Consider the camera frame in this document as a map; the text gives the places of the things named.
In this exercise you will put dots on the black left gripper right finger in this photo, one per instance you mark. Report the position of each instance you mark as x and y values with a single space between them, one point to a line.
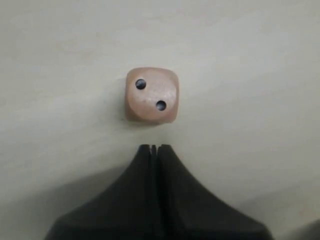
191 212

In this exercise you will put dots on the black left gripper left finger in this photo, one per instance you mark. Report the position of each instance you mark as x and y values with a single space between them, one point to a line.
128 209

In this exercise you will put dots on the wooden die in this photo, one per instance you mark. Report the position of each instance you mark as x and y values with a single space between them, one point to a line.
151 95

